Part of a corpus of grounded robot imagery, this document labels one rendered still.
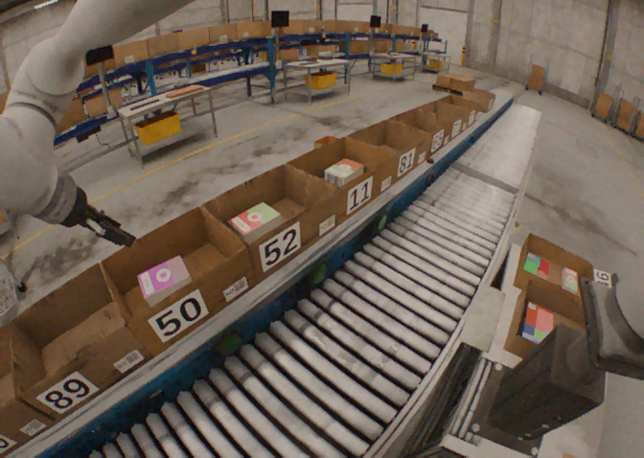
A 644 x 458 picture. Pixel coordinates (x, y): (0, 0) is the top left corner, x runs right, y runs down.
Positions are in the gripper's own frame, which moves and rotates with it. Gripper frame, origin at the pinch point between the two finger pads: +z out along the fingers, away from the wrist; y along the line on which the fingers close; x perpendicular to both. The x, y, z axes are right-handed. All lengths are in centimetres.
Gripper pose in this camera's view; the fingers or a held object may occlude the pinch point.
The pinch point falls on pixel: (118, 232)
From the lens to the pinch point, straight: 70.9
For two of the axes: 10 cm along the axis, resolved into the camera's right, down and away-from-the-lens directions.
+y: 8.6, 5.0, -0.7
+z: -1.0, 3.0, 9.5
